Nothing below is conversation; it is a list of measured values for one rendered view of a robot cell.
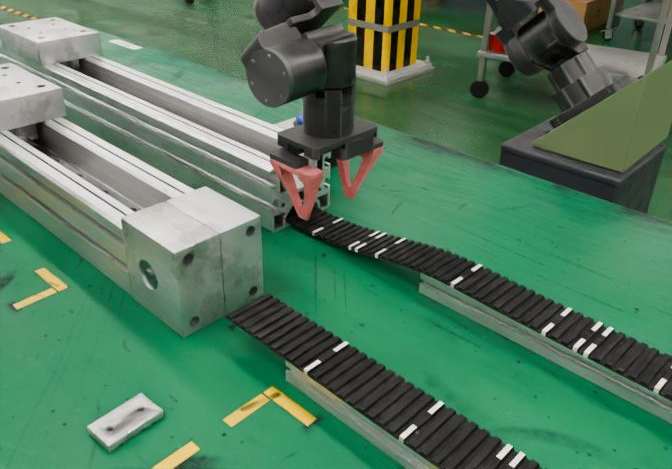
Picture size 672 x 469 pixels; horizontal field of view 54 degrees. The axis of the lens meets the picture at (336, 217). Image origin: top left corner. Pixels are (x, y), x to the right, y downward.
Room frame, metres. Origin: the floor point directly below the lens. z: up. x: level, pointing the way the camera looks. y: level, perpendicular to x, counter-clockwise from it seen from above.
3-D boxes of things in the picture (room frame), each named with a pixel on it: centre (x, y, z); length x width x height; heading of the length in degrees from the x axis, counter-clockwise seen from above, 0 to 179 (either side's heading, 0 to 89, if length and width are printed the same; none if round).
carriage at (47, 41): (1.16, 0.52, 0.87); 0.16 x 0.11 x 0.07; 47
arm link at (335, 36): (0.69, 0.01, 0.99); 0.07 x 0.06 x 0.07; 144
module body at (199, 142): (0.99, 0.34, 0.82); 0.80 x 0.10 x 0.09; 47
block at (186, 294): (0.56, 0.13, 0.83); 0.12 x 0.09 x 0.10; 137
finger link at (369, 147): (0.71, -0.01, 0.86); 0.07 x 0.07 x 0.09; 47
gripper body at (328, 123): (0.69, 0.01, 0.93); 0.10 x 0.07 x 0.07; 137
